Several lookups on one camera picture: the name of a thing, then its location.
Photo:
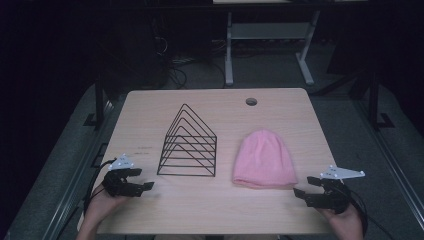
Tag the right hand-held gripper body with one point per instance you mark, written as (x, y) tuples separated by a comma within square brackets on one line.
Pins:
[(331, 198)]

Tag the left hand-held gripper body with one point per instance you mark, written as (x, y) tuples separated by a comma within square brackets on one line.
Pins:
[(116, 185)]

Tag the person's left hand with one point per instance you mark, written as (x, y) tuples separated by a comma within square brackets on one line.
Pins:
[(100, 206)]

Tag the person's right hand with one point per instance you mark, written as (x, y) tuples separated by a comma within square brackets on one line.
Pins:
[(346, 221)]

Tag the pink knit beanie hat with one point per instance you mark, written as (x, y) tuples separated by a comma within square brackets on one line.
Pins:
[(263, 160)]

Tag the black metal stand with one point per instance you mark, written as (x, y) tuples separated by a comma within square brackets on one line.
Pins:
[(99, 100), (374, 100)]

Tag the black table side bracket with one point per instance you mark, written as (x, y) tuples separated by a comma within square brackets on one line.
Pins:
[(100, 155)]

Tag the metal floor rail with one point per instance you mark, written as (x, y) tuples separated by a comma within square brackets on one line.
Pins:
[(70, 186), (395, 166)]

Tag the grey metal desk frame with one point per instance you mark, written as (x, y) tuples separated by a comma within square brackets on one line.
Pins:
[(266, 30)]

